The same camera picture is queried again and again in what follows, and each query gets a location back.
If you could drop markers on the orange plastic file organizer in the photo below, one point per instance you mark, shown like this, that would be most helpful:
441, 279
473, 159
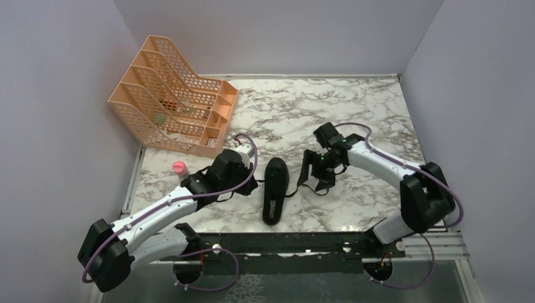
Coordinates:
166, 105

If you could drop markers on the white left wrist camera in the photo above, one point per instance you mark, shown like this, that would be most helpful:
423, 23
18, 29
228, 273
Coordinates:
246, 151

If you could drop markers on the pink capped small bottle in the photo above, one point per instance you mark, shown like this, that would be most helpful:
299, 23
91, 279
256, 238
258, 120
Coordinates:
180, 169

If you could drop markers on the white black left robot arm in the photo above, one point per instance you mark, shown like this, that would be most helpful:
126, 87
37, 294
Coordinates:
110, 251

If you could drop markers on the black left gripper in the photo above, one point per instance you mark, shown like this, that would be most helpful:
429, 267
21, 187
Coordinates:
248, 187

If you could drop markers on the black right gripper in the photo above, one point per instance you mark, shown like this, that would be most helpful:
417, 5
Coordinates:
310, 157

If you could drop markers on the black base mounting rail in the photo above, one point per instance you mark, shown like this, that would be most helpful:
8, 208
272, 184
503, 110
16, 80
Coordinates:
281, 253

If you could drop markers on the black canvas sneaker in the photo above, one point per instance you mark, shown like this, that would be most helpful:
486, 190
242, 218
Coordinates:
276, 182

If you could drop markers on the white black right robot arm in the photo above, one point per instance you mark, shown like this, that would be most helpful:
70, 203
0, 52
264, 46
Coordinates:
425, 198

